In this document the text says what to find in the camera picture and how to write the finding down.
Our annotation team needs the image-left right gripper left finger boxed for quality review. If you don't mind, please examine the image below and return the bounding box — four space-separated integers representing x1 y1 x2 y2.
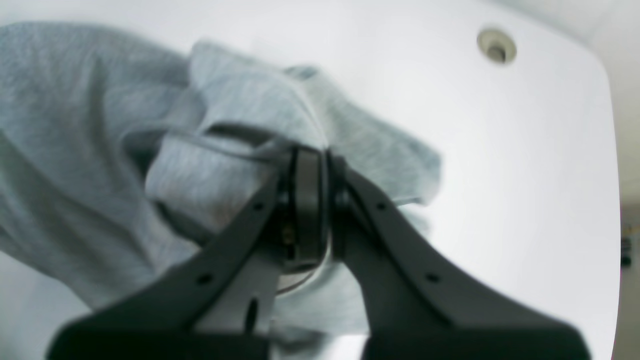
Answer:
47 146 329 360

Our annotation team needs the image-left right gripper right finger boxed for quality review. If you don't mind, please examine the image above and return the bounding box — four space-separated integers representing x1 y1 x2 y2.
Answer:
327 153 591 360

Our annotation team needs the grey printed T-shirt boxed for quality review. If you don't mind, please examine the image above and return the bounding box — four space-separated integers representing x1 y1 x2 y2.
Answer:
1 22 442 310

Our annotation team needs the left table cable grommet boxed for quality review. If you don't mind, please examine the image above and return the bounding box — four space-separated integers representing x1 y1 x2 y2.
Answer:
477 27 518 65

